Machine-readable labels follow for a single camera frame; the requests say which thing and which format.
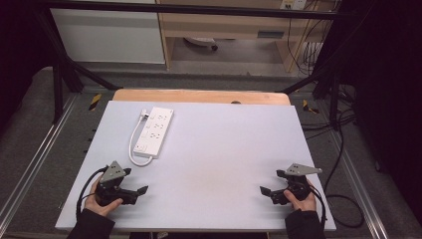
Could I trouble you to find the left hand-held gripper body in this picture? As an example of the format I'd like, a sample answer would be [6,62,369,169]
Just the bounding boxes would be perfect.
[95,160,138,206]

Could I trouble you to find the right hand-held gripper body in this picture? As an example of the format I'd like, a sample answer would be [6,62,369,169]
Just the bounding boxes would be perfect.
[270,162,323,205]

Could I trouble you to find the white power strip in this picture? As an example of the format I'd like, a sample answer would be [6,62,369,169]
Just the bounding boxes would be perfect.
[132,106,175,159]

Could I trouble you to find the person's right hand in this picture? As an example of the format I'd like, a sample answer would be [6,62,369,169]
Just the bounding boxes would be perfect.
[284,180,318,212]

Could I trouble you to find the person's left hand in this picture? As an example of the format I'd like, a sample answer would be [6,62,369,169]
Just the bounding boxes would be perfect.
[84,178,124,218]

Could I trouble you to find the yellow black tape strip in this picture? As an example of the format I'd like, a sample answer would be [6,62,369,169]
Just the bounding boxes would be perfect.
[302,99,320,115]
[88,93,103,113]

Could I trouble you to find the wooden table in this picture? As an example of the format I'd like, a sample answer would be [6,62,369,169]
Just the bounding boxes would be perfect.
[111,88,292,107]

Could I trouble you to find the white cabinet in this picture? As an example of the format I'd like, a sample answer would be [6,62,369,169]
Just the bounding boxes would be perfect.
[49,8,166,65]

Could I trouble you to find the office chair base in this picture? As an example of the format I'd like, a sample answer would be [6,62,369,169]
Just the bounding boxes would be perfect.
[183,36,219,52]

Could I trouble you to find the light wooden desk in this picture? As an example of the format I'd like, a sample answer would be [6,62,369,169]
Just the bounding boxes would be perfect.
[155,0,336,73]

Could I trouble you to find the white power strip cable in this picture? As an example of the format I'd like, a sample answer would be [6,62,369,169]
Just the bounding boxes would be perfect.
[127,114,154,167]

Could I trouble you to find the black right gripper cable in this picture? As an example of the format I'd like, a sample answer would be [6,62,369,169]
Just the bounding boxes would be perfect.
[308,183,328,231]

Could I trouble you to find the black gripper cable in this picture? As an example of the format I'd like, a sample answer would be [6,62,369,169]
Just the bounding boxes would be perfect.
[308,183,328,231]
[76,165,109,221]

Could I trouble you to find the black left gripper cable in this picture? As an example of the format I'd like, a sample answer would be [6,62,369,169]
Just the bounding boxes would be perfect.
[76,165,109,221]

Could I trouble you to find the black floor cable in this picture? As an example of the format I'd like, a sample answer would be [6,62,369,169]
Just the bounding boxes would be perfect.
[322,109,365,229]

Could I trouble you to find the aluminium floor rail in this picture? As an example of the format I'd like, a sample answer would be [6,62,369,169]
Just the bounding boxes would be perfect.
[0,94,80,218]
[330,130,390,239]

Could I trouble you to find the hanging black cables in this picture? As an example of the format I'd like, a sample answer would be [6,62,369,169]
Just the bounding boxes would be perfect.
[286,0,339,77]

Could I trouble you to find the white wall socket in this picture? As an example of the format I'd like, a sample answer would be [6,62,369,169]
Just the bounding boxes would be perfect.
[280,0,309,11]

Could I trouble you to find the black metal frame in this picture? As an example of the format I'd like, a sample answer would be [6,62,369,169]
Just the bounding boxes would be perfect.
[34,0,354,131]

